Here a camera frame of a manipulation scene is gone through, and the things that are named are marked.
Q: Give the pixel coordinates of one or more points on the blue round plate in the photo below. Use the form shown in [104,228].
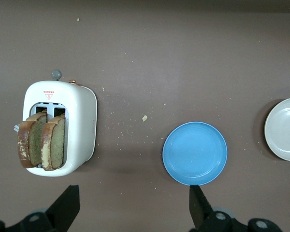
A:
[195,154]

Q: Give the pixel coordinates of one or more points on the white two-slot toaster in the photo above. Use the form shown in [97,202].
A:
[81,125]

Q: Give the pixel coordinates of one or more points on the brown bread slice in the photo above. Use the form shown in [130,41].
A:
[33,142]
[56,145]

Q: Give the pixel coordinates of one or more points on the small bread crumb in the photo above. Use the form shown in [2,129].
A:
[144,118]

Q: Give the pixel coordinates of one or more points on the beige round plate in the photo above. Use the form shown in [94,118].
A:
[285,130]

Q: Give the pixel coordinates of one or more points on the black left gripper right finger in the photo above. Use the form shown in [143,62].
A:
[199,207]

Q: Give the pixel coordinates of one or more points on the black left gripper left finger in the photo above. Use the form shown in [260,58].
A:
[62,207]

